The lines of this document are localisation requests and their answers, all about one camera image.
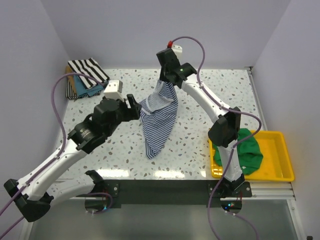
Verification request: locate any blue white striped tank top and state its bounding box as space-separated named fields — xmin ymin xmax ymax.
xmin=140 ymin=80 xmax=179 ymax=159

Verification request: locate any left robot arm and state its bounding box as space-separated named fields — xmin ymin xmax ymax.
xmin=4 ymin=94 xmax=142 ymax=222

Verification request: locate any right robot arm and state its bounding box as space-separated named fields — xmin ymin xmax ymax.
xmin=156 ymin=48 xmax=245 ymax=197

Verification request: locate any blue folded tank top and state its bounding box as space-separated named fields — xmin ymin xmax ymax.
xmin=73 ymin=75 xmax=104 ymax=98

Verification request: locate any mustard folded tank top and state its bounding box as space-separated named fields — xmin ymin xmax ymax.
xmin=65 ymin=65 xmax=77 ymax=95

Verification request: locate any green tank top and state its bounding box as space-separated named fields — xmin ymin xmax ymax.
xmin=212 ymin=128 xmax=264 ymax=175

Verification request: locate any black white wide-striped folded top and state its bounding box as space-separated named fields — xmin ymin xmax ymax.
xmin=67 ymin=57 xmax=110 ymax=89

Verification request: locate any thin-striped black white folded top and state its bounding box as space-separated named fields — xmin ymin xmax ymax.
xmin=65 ymin=81 xmax=103 ymax=100

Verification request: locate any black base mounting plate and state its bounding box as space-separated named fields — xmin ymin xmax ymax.
xmin=74 ymin=178 xmax=253 ymax=210

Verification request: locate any yellow plastic tray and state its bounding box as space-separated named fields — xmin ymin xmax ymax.
xmin=209 ymin=130 xmax=295 ymax=182

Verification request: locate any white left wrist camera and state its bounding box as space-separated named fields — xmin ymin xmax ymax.
xmin=103 ymin=80 xmax=124 ymax=102

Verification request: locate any aluminium frame rail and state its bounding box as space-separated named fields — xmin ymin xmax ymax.
xmin=244 ymin=67 xmax=307 ymax=240

